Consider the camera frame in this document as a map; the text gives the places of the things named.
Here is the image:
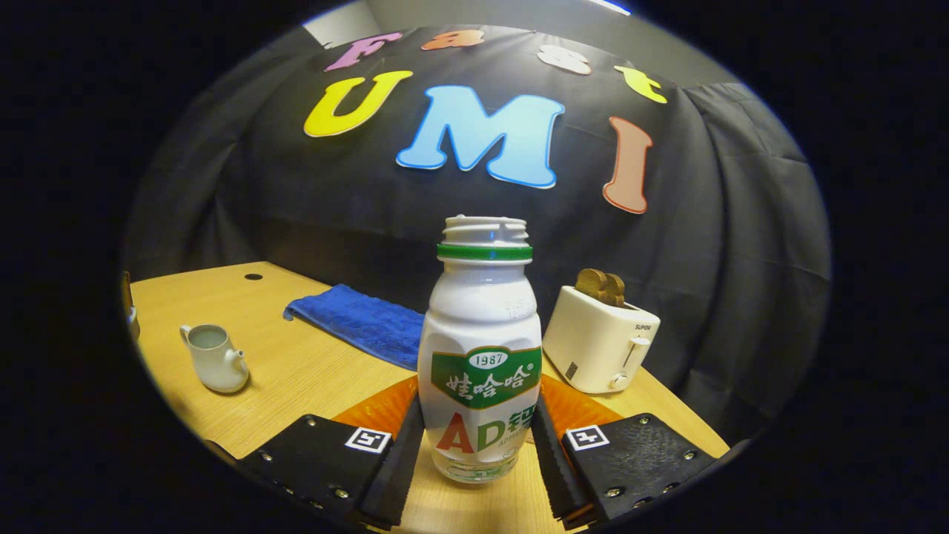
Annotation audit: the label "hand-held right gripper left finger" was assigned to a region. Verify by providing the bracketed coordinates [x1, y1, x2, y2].
[237, 375, 426, 531]

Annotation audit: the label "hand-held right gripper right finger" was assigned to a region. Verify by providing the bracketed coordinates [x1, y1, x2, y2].
[530, 373, 718, 529]

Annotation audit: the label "white ceramic teacup with spout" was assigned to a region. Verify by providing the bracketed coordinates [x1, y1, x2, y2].
[179, 324, 250, 394]

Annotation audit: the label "white green-label water bottle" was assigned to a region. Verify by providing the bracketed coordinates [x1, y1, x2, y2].
[417, 215, 543, 484]

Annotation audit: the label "white toaster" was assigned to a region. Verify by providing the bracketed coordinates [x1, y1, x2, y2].
[542, 286, 661, 395]

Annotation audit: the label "blue folded towel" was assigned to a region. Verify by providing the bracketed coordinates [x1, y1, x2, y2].
[283, 284, 425, 372]

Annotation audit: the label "black backdrop cloth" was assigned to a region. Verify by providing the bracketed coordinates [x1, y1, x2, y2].
[122, 26, 831, 446]

